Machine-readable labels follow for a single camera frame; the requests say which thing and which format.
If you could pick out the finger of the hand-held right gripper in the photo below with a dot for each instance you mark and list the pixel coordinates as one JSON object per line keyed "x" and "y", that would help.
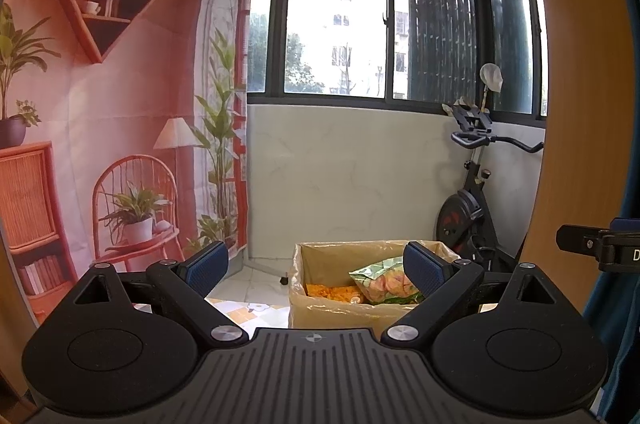
{"x": 580, "y": 240}

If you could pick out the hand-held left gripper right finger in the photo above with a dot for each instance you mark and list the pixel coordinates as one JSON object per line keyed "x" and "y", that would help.
{"x": 425, "y": 271}

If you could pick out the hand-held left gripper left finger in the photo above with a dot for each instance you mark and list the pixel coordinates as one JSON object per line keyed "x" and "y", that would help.
{"x": 207, "y": 271}

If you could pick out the large green snack packet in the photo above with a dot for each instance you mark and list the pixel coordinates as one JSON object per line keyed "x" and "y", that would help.
{"x": 382, "y": 279}

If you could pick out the orange snack packet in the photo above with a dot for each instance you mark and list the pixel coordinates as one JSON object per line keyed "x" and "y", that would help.
{"x": 330, "y": 290}

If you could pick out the brown cardboard box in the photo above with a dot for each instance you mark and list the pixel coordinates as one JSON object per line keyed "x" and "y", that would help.
{"x": 325, "y": 311}

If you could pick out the backdrop stand foot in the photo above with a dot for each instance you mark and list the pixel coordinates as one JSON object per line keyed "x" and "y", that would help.
{"x": 270, "y": 268}

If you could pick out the black exercise bike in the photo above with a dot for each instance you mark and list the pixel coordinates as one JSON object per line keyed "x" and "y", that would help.
{"x": 465, "y": 214}

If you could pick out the wooden panel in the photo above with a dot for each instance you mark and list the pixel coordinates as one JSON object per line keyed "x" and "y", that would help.
{"x": 565, "y": 79}

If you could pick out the white cloth bag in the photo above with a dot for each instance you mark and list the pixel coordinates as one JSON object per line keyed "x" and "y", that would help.
{"x": 491, "y": 76}

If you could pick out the printed room backdrop cloth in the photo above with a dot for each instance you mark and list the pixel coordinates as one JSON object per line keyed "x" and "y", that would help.
{"x": 100, "y": 104}

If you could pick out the dark framed window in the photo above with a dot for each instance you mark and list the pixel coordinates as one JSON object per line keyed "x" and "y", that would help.
{"x": 340, "y": 19}

